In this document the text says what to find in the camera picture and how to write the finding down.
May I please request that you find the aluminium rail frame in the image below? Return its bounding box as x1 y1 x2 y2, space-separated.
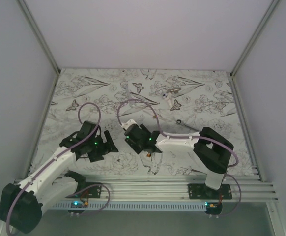
9 172 280 203

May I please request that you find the white slotted cable duct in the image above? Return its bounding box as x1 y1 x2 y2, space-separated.
51 200 206 212

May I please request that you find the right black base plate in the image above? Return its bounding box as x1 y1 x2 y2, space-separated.
187 183 232 200

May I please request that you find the silver ratchet wrench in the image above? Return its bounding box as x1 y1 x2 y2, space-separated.
176 119 200 132

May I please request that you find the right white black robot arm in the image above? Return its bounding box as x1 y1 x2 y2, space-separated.
121 119 234 199

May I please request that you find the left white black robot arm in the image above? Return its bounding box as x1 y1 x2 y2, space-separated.
0 121 118 236

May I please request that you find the left small circuit board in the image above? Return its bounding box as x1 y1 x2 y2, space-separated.
68 201 88 217

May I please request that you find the right small circuit board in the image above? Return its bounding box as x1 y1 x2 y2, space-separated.
205 202 223 218

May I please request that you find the purple cable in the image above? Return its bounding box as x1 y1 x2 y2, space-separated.
117 99 242 217
6 102 102 236

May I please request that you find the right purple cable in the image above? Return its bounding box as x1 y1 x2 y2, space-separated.
117 99 242 217

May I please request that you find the floral patterned mat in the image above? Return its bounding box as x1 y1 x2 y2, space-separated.
30 69 253 176

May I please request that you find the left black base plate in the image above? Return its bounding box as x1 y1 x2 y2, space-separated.
66 182 102 199

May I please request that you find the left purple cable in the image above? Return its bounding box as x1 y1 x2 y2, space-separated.
6 102 102 236

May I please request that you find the small circuit board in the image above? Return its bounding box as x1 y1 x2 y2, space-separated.
68 201 88 217
205 202 223 218

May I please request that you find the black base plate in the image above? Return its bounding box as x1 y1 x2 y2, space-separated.
187 183 232 200
66 182 102 199

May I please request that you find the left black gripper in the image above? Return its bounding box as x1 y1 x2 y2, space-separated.
87 130 118 162

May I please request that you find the white plastic tool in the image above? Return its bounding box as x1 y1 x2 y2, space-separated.
162 92 173 109

